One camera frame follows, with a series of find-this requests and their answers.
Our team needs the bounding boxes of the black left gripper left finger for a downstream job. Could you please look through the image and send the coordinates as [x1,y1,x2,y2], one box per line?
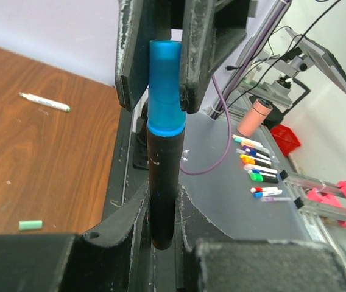
[0,183,150,291]

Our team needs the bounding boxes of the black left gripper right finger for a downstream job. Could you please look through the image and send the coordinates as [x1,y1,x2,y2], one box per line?
[175,186,346,291]

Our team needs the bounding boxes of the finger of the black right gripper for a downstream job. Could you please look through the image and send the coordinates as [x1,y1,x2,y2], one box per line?
[115,1,150,111]
[179,1,249,113]

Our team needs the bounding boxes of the blue highlighter cap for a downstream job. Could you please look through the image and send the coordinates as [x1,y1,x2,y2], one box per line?
[147,40,186,137]

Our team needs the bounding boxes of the black blue highlighter pen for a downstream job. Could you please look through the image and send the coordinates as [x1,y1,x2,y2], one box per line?
[147,131,185,250]

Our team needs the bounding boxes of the green pen cap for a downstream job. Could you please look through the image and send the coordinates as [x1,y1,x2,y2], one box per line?
[18,220,43,231]

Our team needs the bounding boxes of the white pen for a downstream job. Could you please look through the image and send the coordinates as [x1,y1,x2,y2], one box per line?
[19,92,71,113]

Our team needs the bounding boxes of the pink cylinder bottle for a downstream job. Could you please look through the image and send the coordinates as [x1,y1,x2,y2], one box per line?
[237,98,273,137]

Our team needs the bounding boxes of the spare markers on bench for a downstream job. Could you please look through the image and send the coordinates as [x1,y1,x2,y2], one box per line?
[232,134,292,203]

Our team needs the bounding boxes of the red plastic crate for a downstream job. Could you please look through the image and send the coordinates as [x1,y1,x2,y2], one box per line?
[270,125,301,156]

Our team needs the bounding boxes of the aluminium frame rail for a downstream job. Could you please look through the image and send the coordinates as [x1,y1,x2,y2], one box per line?
[208,0,292,119]

